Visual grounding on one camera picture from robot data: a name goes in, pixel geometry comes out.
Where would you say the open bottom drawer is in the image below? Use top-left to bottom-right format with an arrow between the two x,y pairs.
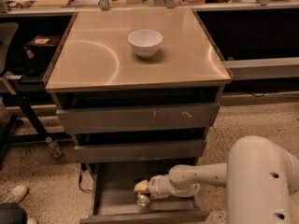
79,158 -> 209,224

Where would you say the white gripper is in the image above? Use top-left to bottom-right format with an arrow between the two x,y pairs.
134,175 -> 200,199

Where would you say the black cable on floor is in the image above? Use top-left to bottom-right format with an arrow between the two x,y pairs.
78,163 -> 93,194

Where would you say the black box with label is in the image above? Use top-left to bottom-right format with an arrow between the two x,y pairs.
26,35 -> 61,58

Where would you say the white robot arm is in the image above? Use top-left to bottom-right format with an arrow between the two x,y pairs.
134,135 -> 299,224

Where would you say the black office chair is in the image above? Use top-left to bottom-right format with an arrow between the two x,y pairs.
0,22 -> 19,167

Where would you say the top drawer front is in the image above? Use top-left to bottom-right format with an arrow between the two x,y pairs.
57,103 -> 220,134

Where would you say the green soda can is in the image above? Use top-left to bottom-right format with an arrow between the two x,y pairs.
135,192 -> 150,207

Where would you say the white ceramic bowl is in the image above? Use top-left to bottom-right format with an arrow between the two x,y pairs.
128,30 -> 164,58

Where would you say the plastic bottle on floor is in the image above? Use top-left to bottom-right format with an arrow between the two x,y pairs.
45,137 -> 63,158

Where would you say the dark trouser leg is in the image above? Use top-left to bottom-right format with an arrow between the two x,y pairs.
0,203 -> 27,224

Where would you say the grey drawer cabinet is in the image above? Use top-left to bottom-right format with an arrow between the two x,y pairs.
42,7 -> 233,224

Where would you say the white shoe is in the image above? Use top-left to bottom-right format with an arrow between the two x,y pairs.
3,185 -> 28,203

